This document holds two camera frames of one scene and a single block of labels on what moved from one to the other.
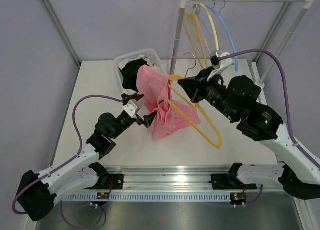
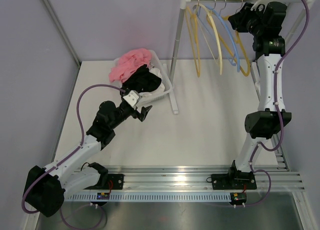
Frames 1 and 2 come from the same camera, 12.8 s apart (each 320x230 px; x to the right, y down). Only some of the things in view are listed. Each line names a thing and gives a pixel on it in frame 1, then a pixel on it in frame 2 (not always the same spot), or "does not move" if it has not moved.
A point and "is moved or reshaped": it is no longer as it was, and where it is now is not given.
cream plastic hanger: (210, 15) does not move
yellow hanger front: (192, 19) is moved or reshaped
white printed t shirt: (128, 91) is moved or reshaped
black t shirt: (129, 72) → (142, 80)
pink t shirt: (170, 117) → (131, 61)
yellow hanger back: (176, 77) → (246, 53)
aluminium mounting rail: (177, 179) does not move
